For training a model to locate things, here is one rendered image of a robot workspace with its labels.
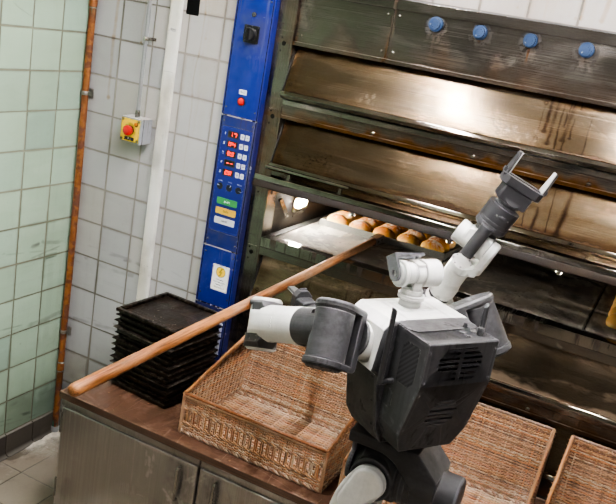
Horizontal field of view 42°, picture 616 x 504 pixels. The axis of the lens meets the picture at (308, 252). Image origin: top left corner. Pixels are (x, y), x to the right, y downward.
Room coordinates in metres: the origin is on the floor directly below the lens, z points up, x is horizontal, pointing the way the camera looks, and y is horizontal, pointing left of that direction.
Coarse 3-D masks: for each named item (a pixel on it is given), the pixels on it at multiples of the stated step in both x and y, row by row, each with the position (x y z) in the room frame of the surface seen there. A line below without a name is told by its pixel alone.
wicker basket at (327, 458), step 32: (256, 352) 2.82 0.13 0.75; (288, 352) 2.77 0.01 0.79; (192, 384) 2.47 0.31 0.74; (224, 384) 2.67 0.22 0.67; (288, 384) 2.73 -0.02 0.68; (320, 384) 2.69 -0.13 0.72; (192, 416) 2.41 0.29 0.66; (224, 416) 2.36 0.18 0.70; (256, 416) 2.62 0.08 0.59; (288, 416) 2.66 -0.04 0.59; (320, 416) 2.65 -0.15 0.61; (224, 448) 2.35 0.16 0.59; (256, 448) 2.31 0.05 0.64; (288, 448) 2.26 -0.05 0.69; (320, 448) 2.22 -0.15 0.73; (320, 480) 2.21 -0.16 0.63
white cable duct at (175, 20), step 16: (176, 0) 3.08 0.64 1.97; (176, 16) 3.08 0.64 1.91; (176, 32) 3.08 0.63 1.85; (176, 48) 3.08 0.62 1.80; (176, 64) 3.09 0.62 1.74; (160, 96) 3.09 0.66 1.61; (160, 112) 3.09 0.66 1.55; (160, 128) 3.08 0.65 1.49; (160, 144) 3.08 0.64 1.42; (160, 160) 3.08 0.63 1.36; (160, 176) 3.07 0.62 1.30; (160, 192) 3.08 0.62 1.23; (144, 240) 3.09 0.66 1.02; (144, 256) 3.09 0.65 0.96; (144, 272) 3.08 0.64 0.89; (144, 288) 3.08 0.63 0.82
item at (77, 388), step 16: (368, 240) 3.00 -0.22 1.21; (336, 256) 2.71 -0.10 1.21; (304, 272) 2.47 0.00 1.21; (272, 288) 2.27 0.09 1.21; (240, 304) 2.09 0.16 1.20; (208, 320) 1.94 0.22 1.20; (224, 320) 2.00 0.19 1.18; (176, 336) 1.81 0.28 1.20; (192, 336) 1.86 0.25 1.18; (144, 352) 1.69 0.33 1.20; (160, 352) 1.74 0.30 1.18; (112, 368) 1.58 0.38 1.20; (128, 368) 1.63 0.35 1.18; (80, 384) 1.49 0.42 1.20; (96, 384) 1.53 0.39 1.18
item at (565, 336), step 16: (272, 240) 2.88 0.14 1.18; (288, 240) 2.91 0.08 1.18; (304, 256) 2.83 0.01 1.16; (320, 256) 2.80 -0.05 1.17; (352, 272) 2.75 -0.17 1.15; (368, 272) 2.72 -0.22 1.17; (384, 272) 2.72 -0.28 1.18; (400, 288) 2.67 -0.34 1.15; (496, 304) 2.58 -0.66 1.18; (512, 320) 2.51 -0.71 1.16; (528, 320) 2.49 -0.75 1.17; (544, 320) 2.50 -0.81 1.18; (560, 336) 2.45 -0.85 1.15; (576, 336) 2.43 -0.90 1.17; (592, 336) 2.43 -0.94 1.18; (608, 352) 2.39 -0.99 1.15
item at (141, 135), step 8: (128, 120) 3.08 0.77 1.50; (136, 120) 3.06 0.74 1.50; (144, 120) 3.07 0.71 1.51; (120, 128) 3.10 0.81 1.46; (136, 128) 3.06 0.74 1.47; (144, 128) 3.08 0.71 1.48; (120, 136) 3.09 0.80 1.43; (128, 136) 3.08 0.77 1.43; (136, 136) 3.06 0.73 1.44; (144, 136) 3.08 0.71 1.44; (136, 144) 3.07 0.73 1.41; (144, 144) 3.09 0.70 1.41
